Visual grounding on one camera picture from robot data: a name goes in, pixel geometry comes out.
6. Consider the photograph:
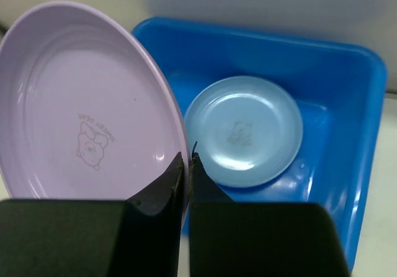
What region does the purple plate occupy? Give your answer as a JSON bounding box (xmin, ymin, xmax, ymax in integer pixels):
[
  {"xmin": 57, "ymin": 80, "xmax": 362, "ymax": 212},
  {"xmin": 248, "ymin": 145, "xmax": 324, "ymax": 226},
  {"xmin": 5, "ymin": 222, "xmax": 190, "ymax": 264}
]
[{"xmin": 0, "ymin": 1, "xmax": 190, "ymax": 237}]

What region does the blue plastic bin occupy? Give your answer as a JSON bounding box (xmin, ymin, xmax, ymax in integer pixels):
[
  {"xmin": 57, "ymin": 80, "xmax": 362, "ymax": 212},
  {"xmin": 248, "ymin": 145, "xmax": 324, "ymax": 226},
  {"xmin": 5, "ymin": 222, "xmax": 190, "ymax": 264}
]
[{"xmin": 132, "ymin": 17, "xmax": 387, "ymax": 268}]

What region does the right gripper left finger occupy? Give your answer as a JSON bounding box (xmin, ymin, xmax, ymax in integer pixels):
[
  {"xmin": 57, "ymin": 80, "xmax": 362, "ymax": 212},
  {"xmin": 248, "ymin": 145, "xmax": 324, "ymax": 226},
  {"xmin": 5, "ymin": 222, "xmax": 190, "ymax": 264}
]
[{"xmin": 1, "ymin": 154, "xmax": 184, "ymax": 276}]

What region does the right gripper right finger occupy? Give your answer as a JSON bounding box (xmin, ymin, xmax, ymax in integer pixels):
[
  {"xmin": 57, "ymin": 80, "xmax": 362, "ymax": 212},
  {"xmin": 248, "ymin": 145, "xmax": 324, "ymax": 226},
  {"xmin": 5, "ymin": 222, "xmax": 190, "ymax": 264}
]
[{"xmin": 189, "ymin": 152, "xmax": 351, "ymax": 276}]

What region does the blue plate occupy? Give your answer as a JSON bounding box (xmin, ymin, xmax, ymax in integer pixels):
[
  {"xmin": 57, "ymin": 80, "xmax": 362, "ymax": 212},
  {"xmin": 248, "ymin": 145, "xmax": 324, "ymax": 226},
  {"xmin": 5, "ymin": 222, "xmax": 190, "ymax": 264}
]
[{"xmin": 184, "ymin": 76, "xmax": 303, "ymax": 188}]

